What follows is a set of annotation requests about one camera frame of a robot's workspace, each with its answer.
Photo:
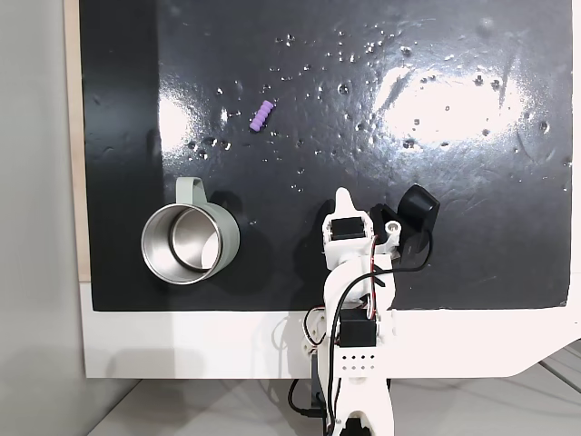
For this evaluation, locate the purple ribbed pen grip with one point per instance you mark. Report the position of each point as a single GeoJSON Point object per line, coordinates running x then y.
{"type": "Point", "coordinates": [262, 116]}

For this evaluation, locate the black rubber table mat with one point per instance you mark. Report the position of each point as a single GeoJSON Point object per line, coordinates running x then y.
{"type": "Point", "coordinates": [290, 254]}

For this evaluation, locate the pale green steel mug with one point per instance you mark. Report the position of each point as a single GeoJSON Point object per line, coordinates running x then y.
{"type": "Point", "coordinates": [228, 229]}

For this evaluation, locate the black oval camera box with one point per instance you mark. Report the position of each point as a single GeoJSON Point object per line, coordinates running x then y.
{"type": "Point", "coordinates": [420, 206]}

